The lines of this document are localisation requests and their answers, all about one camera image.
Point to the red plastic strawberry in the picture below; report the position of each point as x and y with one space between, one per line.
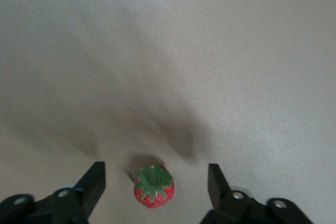
155 195

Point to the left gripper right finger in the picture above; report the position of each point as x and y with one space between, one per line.
231 208

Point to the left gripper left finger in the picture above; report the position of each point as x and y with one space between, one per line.
78 203

